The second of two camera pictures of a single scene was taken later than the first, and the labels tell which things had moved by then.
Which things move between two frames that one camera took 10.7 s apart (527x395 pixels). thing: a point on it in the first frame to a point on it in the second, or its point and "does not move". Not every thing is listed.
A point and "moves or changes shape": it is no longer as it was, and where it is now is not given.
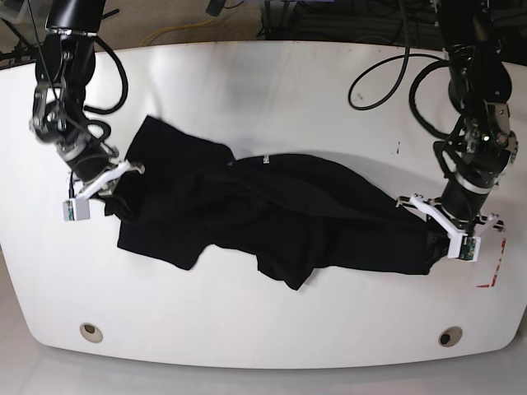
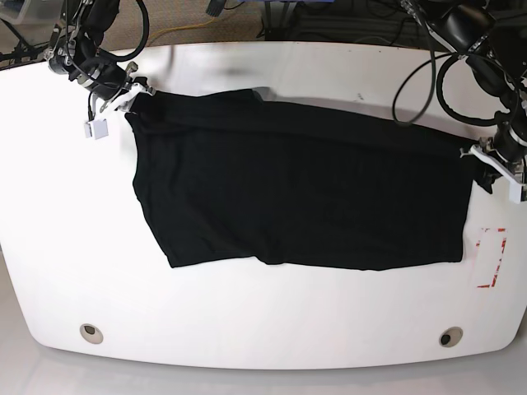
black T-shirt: x=293 y=212 moves or changes shape
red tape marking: x=493 y=280 does not move
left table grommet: x=90 y=332 does not move
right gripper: x=459 y=211 to x=515 y=172
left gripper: x=99 y=173 to x=123 y=99
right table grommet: x=450 y=336 does not move
